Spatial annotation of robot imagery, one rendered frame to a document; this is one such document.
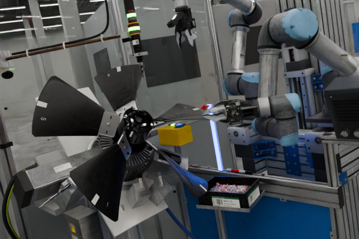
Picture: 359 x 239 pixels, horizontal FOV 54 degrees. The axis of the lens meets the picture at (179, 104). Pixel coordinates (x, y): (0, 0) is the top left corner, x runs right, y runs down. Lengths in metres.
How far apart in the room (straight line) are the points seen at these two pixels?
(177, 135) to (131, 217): 0.56
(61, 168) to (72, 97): 0.25
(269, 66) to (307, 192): 0.51
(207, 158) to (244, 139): 0.80
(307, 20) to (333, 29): 0.68
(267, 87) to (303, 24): 0.28
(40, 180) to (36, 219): 0.74
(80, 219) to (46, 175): 0.37
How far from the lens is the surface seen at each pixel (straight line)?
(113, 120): 1.33
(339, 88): 1.24
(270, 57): 1.46
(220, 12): 5.23
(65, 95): 1.32
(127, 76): 1.51
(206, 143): 2.66
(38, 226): 2.01
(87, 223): 1.61
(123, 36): 1.39
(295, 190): 1.50
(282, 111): 1.34
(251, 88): 2.00
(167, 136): 1.85
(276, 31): 1.40
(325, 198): 1.45
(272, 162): 2.01
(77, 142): 1.52
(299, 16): 1.36
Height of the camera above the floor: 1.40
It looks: 7 degrees down
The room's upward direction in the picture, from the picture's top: 10 degrees counter-clockwise
